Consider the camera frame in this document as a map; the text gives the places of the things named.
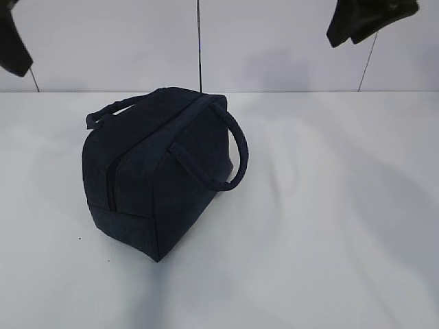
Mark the dark navy lunch bag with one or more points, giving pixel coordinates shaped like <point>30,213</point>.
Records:
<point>152,163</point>

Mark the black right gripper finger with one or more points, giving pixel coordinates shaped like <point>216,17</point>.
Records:
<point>354,20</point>
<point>384,24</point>

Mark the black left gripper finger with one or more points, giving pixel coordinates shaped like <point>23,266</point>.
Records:
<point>15,57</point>

